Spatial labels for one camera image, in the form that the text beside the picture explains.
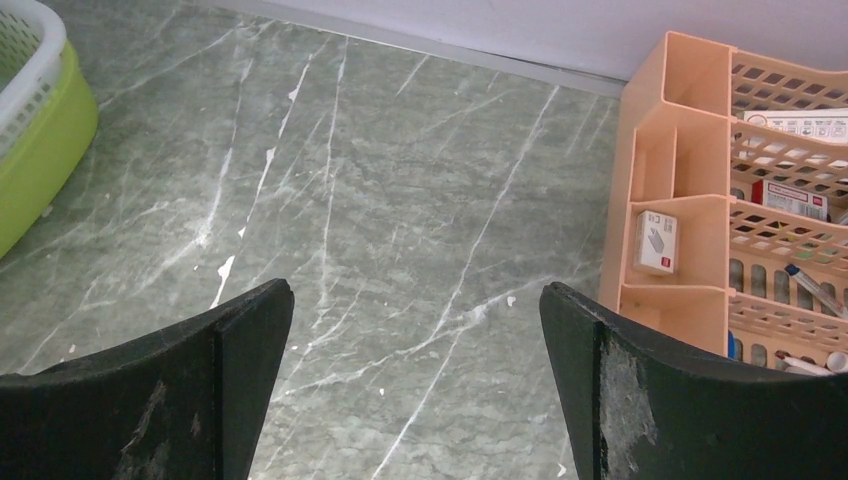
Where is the blue capped marker pen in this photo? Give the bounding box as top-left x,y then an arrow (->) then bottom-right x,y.
784,264 -> 847,319

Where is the red white small box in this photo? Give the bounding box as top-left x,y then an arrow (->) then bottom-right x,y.
751,180 -> 829,221

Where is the blue round object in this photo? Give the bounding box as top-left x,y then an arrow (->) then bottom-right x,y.
727,331 -> 736,359

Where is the white staples box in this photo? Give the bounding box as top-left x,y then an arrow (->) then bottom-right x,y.
632,210 -> 678,276

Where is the white perforated basket tray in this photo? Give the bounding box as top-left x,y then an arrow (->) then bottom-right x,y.
1,0 -> 66,156

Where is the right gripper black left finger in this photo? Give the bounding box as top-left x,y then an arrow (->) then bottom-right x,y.
1,279 -> 295,479

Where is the peach plastic desk organizer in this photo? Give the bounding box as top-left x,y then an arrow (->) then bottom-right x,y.
599,32 -> 847,373

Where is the white printed carton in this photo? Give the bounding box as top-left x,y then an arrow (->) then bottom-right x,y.
739,108 -> 847,144

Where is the green plastic basin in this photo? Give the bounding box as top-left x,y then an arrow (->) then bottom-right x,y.
1,43 -> 98,254

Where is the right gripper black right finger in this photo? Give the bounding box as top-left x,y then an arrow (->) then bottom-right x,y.
539,282 -> 847,479

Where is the white red marker pen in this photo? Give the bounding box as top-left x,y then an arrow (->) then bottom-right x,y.
775,351 -> 833,377

